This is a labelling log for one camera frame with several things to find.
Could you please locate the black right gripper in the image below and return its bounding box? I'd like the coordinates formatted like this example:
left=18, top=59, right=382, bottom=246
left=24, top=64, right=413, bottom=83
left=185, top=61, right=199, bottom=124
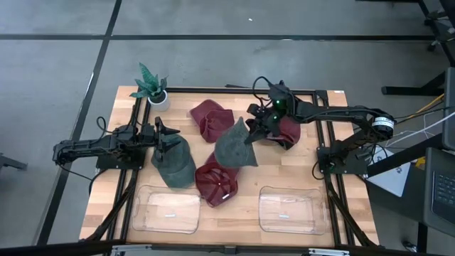
left=244, top=104, right=286, bottom=145

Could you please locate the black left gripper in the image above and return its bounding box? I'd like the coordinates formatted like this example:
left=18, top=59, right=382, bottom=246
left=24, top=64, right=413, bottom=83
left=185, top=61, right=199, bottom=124
left=141, top=116, right=183, bottom=163

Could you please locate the maroon baseball cap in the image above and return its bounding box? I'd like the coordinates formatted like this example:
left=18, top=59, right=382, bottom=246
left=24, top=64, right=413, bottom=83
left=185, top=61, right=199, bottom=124
left=189, top=99, right=236, bottom=144
left=194, top=152, right=240, bottom=208
left=245, top=115, right=301, bottom=150

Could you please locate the clear plastic bin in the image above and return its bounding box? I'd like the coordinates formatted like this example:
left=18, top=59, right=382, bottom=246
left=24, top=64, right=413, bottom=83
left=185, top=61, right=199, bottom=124
left=258, top=185, right=328, bottom=236
left=131, top=183, right=202, bottom=235

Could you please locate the white plant pot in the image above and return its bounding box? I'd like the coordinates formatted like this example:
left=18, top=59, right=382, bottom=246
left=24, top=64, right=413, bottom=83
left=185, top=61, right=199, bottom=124
left=147, top=90, right=171, bottom=112

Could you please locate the green snake plant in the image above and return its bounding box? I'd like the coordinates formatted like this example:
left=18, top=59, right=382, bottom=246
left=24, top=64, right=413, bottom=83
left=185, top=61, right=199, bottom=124
left=129, top=63, right=168, bottom=100

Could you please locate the black crossbeam with silver brackets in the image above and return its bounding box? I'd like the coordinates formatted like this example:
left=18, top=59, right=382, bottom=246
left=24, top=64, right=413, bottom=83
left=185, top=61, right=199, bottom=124
left=0, top=238, right=455, bottom=256

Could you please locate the black desk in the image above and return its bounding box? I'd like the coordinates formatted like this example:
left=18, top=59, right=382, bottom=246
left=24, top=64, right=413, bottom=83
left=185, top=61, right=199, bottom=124
left=365, top=133, right=455, bottom=255

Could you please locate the black desk foot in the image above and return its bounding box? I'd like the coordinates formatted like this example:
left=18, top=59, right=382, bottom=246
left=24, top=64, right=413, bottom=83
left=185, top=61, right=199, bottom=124
left=382, top=70, right=447, bottom=97

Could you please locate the dark stand foot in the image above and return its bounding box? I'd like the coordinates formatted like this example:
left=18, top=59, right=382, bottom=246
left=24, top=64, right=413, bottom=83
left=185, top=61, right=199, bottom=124
left=0, top=152, right=28, bottom=172

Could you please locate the grey monitor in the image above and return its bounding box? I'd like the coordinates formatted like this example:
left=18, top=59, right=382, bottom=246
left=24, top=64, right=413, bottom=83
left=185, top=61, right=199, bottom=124
left=442, top=66, right=455, bottom=151

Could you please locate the grey laptop with keyboard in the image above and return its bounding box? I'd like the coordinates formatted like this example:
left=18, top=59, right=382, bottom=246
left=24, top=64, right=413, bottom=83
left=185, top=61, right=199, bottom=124
left=422, top=146, right=455, bottom=238

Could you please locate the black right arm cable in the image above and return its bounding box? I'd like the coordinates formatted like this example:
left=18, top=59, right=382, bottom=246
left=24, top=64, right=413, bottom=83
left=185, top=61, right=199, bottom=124
left=251, top=75, right=275, bottom=108

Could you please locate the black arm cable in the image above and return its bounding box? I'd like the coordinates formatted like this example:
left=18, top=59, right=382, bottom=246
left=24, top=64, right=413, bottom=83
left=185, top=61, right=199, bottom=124
left=95, top=115, right=108, bottom=135
left=251, top=75, right=275, bottom=108

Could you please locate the black aluminium table frame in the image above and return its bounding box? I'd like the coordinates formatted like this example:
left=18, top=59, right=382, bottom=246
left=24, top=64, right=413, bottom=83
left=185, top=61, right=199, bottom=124
left=80, top=86, right=380, bottom=250

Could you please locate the black base power cable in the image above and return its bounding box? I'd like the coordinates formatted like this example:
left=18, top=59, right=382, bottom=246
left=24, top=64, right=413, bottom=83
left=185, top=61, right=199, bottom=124
left=311, top=159, right=333, bottom=181
left=65, top=165, right=105, bottom=197

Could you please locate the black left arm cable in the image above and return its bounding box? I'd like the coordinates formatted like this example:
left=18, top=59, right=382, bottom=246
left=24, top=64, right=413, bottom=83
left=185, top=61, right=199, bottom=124
left=95, top=115, right=108, bottom=135

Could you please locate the white cable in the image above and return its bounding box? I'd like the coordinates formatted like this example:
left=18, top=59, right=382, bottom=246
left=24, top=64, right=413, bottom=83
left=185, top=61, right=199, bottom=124
left=385, top=110, right=455, bottom=149

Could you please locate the yellow cable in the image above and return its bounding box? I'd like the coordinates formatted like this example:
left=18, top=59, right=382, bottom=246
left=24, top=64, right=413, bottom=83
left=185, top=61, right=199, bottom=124
left=408, top=92, right=445, bottom=120

